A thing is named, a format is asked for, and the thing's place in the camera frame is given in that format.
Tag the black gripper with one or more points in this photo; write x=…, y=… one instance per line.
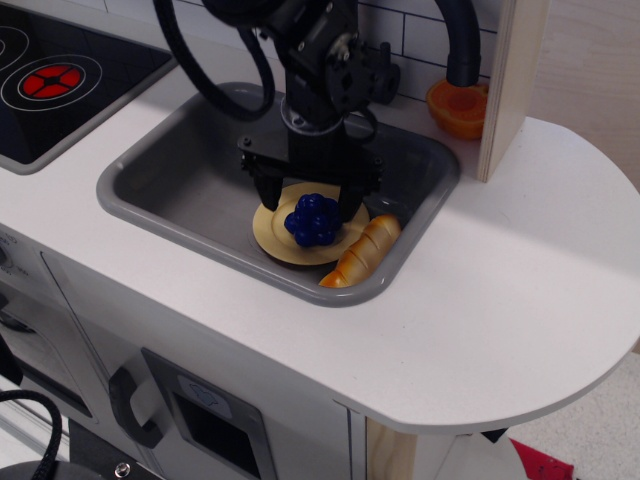
x=334, y=158

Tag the blue toy blueberries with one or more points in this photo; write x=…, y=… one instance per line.
x=315, y=221

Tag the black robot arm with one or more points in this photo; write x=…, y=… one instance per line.
x=331, y=80

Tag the yellow toy plate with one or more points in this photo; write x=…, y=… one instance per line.
x=272, y=236

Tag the grey sink basin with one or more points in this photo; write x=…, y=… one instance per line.
x=184, y=182

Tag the toy bread loaf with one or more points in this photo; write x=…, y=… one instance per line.
x=360, y=260

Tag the orange half toy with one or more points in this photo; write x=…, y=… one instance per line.
x=459, y=111

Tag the dark grey toy faucet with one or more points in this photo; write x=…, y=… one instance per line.
x=428, y=40

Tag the wooden side panel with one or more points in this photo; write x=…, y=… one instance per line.
x=520, y=34

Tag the grey dishwasher panel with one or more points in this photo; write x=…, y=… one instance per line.
x=218, y=423

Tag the black toy stovetop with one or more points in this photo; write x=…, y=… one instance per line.
x=60, y=81

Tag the oven control knob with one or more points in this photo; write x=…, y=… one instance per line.
x=5, y=261

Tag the red cloth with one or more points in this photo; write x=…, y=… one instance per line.
x=541, y=466

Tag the black cabinet door handle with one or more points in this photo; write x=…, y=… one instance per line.
x=122, y=388

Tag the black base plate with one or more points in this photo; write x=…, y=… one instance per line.
x=94, y=453

